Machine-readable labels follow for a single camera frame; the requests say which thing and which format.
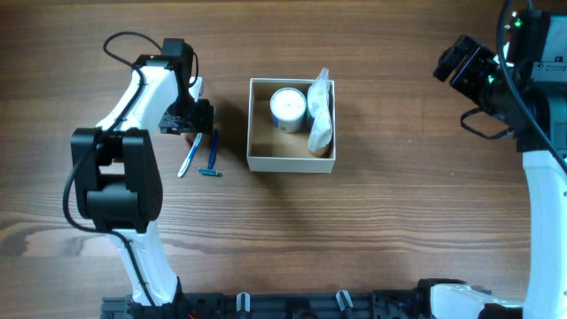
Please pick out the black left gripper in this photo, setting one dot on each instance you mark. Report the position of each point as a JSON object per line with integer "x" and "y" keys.
{"x": 187, "y": 122}

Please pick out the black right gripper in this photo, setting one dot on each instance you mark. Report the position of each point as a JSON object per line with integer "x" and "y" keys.
{"x": 463, "y": 71}

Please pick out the blue white toothbrush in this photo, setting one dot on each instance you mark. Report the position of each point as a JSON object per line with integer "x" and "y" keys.
{"x": 194, "y": 141}

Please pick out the blue disposable razor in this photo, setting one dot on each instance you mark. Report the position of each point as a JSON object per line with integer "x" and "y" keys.
{"x": 209, "y": 170}

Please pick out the cotton swab round container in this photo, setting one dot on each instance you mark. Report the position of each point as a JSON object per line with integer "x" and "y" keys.
{"x": 288, "y": 107}

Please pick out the blue foam soap pump bottle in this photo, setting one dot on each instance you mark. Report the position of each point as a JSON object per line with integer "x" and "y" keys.
{"x": 318, "y": 96}

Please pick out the white bamboo print lotion tube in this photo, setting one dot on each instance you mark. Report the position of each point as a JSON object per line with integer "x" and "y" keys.
{"x": 320, "y": 133}

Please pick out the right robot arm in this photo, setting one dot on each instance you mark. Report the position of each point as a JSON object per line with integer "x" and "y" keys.
{"x": 523, "y": 85}

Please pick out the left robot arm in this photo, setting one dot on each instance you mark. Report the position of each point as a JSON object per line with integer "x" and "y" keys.
{"x": 114, "y": 187}

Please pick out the white cardboard box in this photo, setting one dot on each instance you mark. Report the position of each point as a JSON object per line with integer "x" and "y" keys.
{"x": 269, "y": 149}

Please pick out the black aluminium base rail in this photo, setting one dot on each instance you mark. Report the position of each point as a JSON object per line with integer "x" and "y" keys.
{"x": 381, "y": 304}

